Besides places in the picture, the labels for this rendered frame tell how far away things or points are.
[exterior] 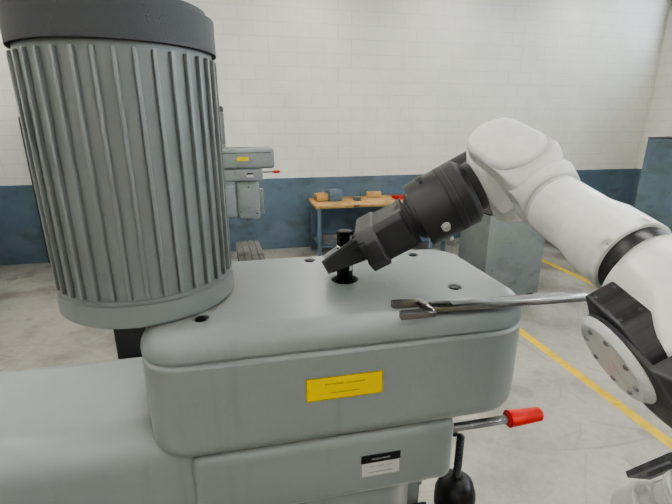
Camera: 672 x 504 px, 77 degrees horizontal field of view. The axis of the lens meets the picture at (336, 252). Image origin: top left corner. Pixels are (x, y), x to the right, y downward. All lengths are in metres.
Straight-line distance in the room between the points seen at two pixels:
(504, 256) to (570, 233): 4.85
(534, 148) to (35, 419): 0.64
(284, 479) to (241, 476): 0.05
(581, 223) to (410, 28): 7.31
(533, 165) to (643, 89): 9.76
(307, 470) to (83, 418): 0.28
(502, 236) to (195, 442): 4.83
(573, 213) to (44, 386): 0.67
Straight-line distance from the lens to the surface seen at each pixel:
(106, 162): 0.46
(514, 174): 0.48
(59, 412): 0.65
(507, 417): 0.68
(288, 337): 0.47
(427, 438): 0.61
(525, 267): 5.53
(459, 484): 0.87
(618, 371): 0.42
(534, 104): 8.72
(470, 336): 0.54
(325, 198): 6.76
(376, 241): 0.51
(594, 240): 0.42
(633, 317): 0.39
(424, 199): 0.53
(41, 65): 0.48
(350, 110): 7.26
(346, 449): 0.58
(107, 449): 0.59
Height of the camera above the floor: 2.10
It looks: 17 degrees down
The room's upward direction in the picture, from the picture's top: straight up
